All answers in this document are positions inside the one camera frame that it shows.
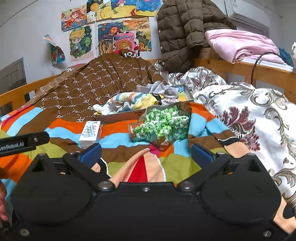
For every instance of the orange landscape poster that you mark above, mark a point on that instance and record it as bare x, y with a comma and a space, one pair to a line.
142, 31

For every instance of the dark swirl fire poster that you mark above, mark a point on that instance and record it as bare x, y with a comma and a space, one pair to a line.
106, 32

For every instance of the striped yellow knit hat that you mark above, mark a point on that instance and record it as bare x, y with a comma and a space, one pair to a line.
137, 100

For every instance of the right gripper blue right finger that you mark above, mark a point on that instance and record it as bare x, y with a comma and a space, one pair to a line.
202, 156

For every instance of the pink folded blanket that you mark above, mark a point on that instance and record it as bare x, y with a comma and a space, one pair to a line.
236, 45

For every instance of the small folded paper picture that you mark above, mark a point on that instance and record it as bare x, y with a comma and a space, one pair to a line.
57, 55

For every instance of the white blue baby cloth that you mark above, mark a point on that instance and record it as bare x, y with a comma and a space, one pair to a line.
111, 108

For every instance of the metal tray with colourful picture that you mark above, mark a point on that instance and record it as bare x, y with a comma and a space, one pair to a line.
184, 95

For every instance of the orange haired girl poster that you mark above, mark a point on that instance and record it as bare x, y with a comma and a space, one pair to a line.
74, 18

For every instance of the pink comic character poster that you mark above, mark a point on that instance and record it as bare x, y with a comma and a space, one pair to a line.
126, 40

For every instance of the person's left hand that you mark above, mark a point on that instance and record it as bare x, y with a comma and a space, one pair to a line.
3, 194

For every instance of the white air conditioner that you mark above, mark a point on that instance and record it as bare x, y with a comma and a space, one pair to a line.
247, 14

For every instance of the brown PF patterned quilt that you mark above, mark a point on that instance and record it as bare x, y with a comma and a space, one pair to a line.
95, 83

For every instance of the white floral satin quilt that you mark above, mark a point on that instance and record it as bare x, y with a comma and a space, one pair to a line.
262, 118

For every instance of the blonde anime character poster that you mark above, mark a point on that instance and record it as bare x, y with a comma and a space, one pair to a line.
80, 41

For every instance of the person's right hand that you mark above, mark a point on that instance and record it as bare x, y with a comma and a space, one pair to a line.
286, 224

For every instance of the small white carton box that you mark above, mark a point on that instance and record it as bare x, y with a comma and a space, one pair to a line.
90, 134

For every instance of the yellow blue beach poster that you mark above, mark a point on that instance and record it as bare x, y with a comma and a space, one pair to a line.
100, 10

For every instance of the colourful striped bed sheet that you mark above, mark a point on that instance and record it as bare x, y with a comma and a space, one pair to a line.
122, 159

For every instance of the brown quilted puffer jacket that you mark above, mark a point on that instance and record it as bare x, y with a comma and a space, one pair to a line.
182, 25

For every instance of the jar of green paper stars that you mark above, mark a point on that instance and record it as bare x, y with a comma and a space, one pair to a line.
161, 126

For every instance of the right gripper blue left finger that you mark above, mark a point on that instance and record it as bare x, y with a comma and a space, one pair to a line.
91, 155

